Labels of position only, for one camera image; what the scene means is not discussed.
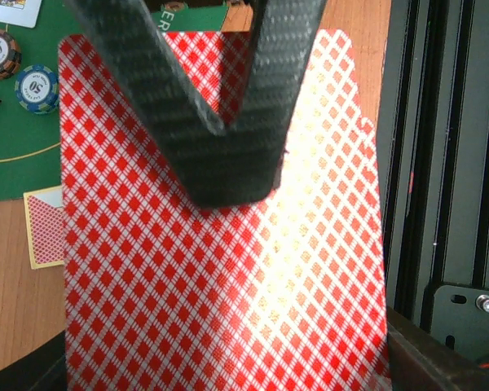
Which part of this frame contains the face up playing card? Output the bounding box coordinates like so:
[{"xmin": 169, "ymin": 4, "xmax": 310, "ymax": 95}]
[{"xmin": 0, "ymin": 0, "xmax": 42, "ymax": 29}]

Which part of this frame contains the single blue poker chip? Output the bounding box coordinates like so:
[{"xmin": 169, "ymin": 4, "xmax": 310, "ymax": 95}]
[{"xmin": 14, "ymin": 64, "xmax": 59, "ymax": 115}]

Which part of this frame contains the red playing card deck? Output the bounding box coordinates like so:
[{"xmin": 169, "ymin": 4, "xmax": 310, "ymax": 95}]
[{"xmin": 59, "ymin": 29, "xmax": 392, "ymax": 390}]

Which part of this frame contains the playing card box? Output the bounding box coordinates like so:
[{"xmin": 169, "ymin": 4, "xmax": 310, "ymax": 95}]
[{"xmin": 23, "ymin": 186, "xmax": 64, "ymax": 270}]

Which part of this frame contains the round green poker mat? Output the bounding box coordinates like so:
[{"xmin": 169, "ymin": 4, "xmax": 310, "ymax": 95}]
[{"xmin": 0, "ymin": 1, "xmax": 229, "ymax": 201}]

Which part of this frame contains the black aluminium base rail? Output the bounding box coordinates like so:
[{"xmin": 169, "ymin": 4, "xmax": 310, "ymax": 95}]
[{"xmin": 377, "ymin": 1, "xmax": 489, "ymax": 364}]

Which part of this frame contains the single red poker chip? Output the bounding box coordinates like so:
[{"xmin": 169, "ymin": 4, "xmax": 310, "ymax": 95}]
[{"xmin": 0, "ymin": 29, "xmax": 22, "ymax": 80}]

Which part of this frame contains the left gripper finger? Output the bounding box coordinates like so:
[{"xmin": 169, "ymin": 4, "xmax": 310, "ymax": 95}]
[{"xmin": 63, "ymin": 0, "xmax": 329, "ymax": 209}]

